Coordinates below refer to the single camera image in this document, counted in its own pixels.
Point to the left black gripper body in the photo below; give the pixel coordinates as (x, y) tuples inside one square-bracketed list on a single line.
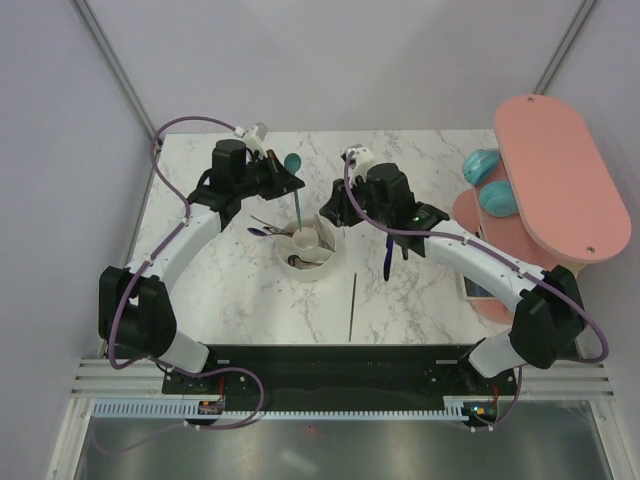
[(262, 178)]

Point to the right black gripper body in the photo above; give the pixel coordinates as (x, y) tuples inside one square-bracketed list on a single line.
[(345, 213)]

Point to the purple long-handled spoon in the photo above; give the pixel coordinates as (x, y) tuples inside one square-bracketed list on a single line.
[(265, 233)]

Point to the white round divided container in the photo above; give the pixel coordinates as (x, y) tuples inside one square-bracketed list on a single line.
[(307, 244)]

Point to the copper bowl dark spoon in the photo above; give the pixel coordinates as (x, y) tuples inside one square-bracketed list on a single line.
[(297, 262)]

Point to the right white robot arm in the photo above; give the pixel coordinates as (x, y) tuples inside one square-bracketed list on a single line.
[(545, 303)]

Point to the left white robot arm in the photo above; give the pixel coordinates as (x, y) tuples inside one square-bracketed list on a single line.
[(135, 310)]

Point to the blue plastic knife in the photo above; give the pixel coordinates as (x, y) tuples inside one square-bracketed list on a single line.
[(388, 258)]

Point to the dark chopstick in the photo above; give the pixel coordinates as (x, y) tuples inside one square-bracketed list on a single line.
[(352, 307)]

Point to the pink oval shelf top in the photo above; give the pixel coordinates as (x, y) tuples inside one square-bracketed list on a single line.
[(567, 199)]

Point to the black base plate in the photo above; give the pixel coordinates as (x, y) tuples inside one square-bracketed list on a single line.
[(301, 372)]

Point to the white slotted cable duct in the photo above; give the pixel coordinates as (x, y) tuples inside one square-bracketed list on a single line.
[(193, 409)]

